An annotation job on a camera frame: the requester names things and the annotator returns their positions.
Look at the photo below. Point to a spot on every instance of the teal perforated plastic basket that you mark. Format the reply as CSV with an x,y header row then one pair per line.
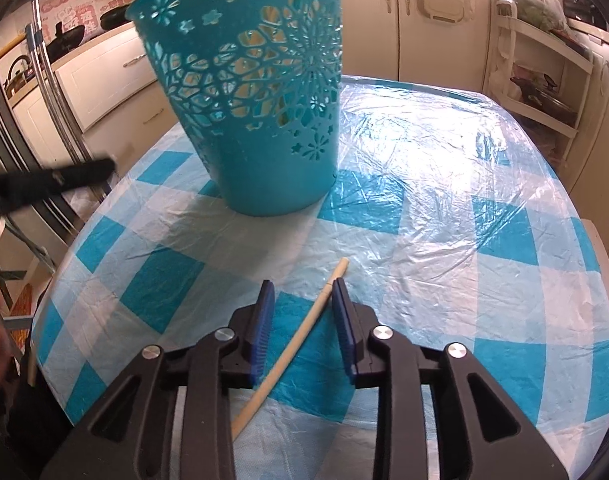
x,y
264,180

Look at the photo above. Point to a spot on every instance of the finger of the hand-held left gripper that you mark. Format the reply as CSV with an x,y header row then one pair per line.
x,y
59,177

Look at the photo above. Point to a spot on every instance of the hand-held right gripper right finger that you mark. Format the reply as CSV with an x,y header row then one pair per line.
x,y
345,332

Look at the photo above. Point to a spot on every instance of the cream base cabinets under sink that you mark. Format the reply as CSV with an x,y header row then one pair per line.
x,y
374,20

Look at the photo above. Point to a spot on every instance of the metal basin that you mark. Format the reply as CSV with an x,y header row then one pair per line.
x,y
544,95

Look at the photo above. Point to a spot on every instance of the cream drawer cabinet under stove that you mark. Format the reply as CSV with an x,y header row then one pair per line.
x,y
109,80

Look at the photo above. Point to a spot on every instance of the blue checked plastic tablecloth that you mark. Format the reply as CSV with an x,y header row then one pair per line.
x,y
434,210

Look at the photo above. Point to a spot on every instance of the red wall decals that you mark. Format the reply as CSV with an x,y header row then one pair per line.
x,y
79,2

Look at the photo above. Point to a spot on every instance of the wooden chopstick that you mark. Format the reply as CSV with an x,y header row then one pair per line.
x,y
304,332

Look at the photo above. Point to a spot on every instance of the white rolling cart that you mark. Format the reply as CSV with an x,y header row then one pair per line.
x,y
574,70

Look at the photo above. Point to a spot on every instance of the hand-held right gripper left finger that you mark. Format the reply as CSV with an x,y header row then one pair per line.
x,y
263,332

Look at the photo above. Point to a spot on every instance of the black cooking pot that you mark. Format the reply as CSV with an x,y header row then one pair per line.
x,y
64,37

